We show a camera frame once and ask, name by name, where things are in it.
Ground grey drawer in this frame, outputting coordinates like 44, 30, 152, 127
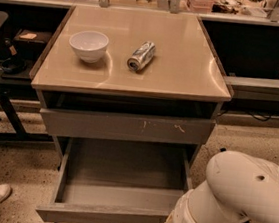
37, 138, 192, 223
41, 109, 216, 145

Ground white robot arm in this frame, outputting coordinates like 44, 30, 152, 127
165, 150, 279, 223

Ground grey top drawer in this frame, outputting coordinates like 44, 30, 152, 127
41, 109, 216, 145

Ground grey drawer cabinet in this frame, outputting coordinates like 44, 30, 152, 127
20, 0, 243, 182

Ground silver crushed soda can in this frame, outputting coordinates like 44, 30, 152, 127
127, 41, 156, 72

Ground white ceramic bowl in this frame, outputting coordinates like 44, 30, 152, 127
69, 30, 109, 63

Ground pink stacked bins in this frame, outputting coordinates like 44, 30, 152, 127
186, 0, 215, 13

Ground dark box with note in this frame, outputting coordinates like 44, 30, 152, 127
14, 29, 52, 51

